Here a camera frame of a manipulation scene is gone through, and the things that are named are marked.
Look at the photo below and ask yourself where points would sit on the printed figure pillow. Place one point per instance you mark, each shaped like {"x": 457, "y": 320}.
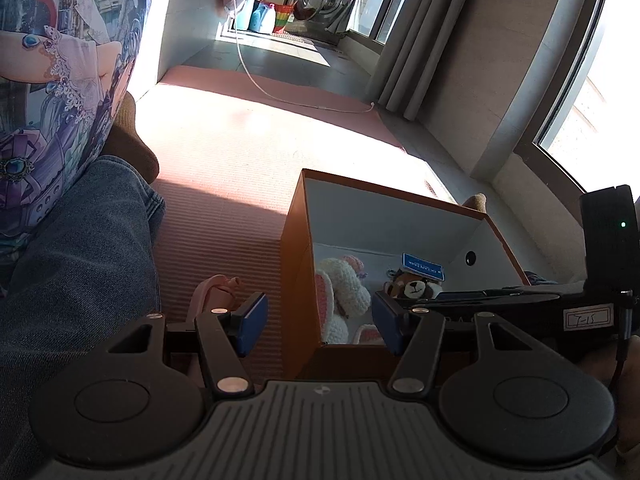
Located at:
{"x": 50, "y": 85}

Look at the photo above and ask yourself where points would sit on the person's right leg in jeans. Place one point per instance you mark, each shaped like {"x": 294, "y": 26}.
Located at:
{"x": 542, "y": 277}

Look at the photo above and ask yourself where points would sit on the light blue jug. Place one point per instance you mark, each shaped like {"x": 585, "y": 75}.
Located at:
{"x": 244, "y": 12}

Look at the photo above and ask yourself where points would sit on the blue detergent bottle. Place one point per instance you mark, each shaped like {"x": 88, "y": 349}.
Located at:
{"x": 256, "y": 19}

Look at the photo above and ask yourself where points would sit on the grey curtain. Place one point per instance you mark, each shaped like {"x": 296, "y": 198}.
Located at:
{"x": 420, "y": 35}

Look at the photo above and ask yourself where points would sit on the person's left foot brown sock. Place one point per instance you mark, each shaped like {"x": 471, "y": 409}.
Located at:
{"x": 130, "y": 142}

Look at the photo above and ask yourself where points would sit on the white crochet bunny plush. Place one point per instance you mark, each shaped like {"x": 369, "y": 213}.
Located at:
{"x": 340, "y": 285}

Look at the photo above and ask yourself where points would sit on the dark framed window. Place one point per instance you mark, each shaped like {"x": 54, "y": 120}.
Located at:
{"x": 595, "y": 110}

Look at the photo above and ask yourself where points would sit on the person's leg in jeans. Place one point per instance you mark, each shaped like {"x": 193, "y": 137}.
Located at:
{"x": 75, "y": 285}
{"x": 542, "y": 277}

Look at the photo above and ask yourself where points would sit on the person's foot brown sock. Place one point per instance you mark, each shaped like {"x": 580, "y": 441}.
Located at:
{"x": 476, "y": 202}
{"x": 130, "y": 142}

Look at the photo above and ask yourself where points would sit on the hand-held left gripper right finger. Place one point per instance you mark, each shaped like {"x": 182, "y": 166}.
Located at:
{"x": 385, "y": 325}

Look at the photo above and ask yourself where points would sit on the orange cardboard box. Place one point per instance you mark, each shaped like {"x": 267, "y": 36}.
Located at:
{"x": 300, "y": 260}

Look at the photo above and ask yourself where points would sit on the person's left leg in jeans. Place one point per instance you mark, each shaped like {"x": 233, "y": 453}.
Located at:
{"x": 75, "y": 285}

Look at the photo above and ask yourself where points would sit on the brown teddy bear blue cap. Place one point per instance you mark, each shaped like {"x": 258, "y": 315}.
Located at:
{"x": 412, "y": 287}

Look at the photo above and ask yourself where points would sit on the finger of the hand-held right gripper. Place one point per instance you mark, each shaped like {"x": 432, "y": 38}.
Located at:
{"x": 525, "y": 296}

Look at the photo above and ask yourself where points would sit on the pink ribbed floor mat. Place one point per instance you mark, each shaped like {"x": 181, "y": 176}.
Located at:
{"x": 225, "y": 160}

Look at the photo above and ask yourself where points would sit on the rainbow striped bag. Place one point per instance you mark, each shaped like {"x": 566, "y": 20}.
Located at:
{"x": 283, "y": 19}

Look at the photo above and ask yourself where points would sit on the white detergent bottle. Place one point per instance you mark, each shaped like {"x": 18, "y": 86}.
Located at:
{"x": 269, "y": 20}

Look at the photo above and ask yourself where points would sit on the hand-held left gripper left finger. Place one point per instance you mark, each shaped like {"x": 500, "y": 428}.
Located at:
{"x": 252, "y": 327}

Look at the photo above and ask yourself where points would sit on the pink selfie stick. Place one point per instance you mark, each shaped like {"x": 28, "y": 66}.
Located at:
{"x": 212, "y": 292}

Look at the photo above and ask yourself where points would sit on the person's right foot brown sock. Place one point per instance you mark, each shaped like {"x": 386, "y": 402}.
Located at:
{"x": 476, "y": 202}

